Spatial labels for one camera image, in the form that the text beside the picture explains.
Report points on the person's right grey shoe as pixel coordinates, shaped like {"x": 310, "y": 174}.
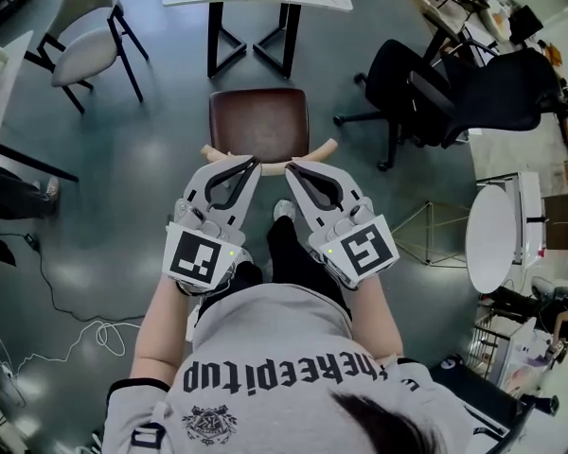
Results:
{"x": 284, "y": 208}

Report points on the person's right forearm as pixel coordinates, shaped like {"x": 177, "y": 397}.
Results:
{"x": 378, "y": 315}

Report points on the grey upholstered chair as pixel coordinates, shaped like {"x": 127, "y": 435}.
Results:
{"x": 83, "y": 50}

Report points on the person's black trousers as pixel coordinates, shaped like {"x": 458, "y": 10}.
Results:
{"x": 289, "y": 253}

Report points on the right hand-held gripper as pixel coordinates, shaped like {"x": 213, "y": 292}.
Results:
{"x": 367, "y": 251}

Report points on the person's left forearm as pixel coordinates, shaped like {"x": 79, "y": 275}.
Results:
{"x": 161, "y": 329}

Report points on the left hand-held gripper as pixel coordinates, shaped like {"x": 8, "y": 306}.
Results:
{"x": 194, "y": 258}

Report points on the cluttered wooden desk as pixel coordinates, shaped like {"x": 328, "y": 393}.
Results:
{"x": 435, "y": 12}

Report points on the person's grey printed shirt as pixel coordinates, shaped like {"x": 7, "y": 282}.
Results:
{"x": 265, "y": 348}

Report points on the round white table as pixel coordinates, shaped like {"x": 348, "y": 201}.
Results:
{"x": 490, "y": 239}

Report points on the brown cabinet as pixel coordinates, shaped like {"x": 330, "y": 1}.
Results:
{"x": 561, "y": 225}

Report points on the black office chair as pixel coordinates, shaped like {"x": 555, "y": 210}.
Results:
{"x": 407, "y": 78}

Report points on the brown leather seat chair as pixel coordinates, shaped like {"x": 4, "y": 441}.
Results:
{"x": 258, "y": 121}

